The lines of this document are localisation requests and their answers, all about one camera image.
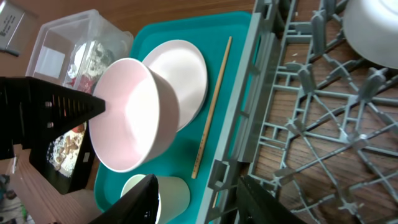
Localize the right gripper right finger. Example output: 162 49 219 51
236 175 305 224

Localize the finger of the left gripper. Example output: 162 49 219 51
1 77 105 160

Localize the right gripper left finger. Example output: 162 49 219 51
89 174 159 224

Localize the orange carrot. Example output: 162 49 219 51
72 123 86 133

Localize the peanut shells and rice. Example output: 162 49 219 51
47 129 86 178

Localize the red snack wrapper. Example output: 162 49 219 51
77 76 96 94

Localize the white napkin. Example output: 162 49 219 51
67 41 95 79

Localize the aluminium foil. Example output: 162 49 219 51
83 40 115 79

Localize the white bowl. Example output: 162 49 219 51
343 0 397 69

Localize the white cup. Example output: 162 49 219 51
120 174 191 224

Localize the right wooden chopstick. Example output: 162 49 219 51
212 192 219 208

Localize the wooden chopstick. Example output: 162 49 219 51
191 36 233 179
212 192 219 208

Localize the black plastic tray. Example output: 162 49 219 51
29 123 95 195

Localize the clear plastic bin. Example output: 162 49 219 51
25 9 134 93

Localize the left wooden chopstick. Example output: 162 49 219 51
191 36 233 179

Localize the grey labelled device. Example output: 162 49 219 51
1 0 24 57

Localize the grey dish rack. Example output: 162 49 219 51
196 1 397 223

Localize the large pink plate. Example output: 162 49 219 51
142 39 208 130

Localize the teal serving tray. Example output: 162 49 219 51
94 12 251 223

